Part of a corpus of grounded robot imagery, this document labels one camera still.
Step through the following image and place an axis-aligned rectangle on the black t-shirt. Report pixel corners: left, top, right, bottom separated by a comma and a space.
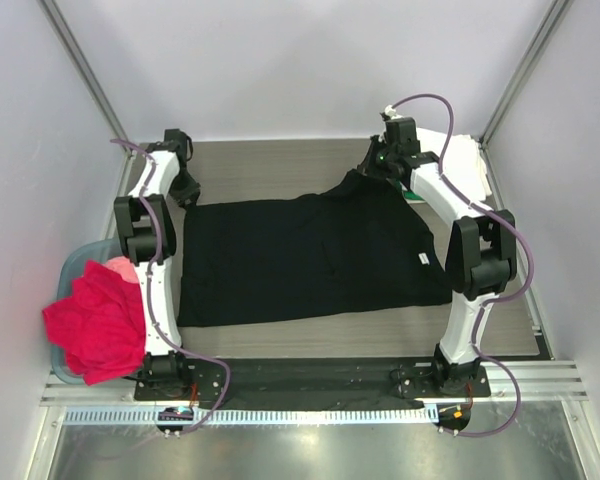
178, 171, 452, 327

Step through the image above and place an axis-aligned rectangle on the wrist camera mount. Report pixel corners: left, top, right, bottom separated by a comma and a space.
381, 105, 421, 155
163, 128, 193, 165

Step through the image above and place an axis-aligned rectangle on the slotted cable duct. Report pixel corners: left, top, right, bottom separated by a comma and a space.
64, 404, 439, 427

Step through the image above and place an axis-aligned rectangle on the right aluminium frame post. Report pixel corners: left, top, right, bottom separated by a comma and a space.
479, 0, 573, 150

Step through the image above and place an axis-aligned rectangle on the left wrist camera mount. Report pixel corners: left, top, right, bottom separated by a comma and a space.
163, 128, 193, 165

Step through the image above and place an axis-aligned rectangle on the aluminium rail bracket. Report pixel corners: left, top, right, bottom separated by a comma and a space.
485, 360, 588, 402

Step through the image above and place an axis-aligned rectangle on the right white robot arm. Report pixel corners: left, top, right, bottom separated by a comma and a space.
360, 113, 517, 396

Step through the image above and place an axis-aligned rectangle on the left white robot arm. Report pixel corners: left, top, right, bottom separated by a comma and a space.
113, 129, 200, 400

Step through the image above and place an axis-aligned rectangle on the folded green t-shirt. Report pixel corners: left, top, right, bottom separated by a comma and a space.
400, 185, 425, 204

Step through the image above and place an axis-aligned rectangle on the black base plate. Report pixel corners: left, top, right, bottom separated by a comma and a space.
133, 357, 491, 406

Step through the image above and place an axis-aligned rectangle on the left aluminium frame post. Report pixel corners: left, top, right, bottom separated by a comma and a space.
37, 0, 128, 140

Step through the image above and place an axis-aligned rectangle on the pink t-shirt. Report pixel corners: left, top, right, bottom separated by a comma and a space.
104, 256, 139, 284

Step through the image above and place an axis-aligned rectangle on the red t-shirt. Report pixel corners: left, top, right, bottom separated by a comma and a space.
42, 260, 146, 385

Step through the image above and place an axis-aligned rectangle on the aluminium frame post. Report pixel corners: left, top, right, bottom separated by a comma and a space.
37, 0, 128, 140
479, 0, 573, 150

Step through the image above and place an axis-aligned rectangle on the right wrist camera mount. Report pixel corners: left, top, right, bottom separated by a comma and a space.
381, 105, 421, 155

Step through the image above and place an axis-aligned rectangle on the blue plastic basket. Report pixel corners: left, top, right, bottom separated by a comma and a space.
52, 239, 122, 385

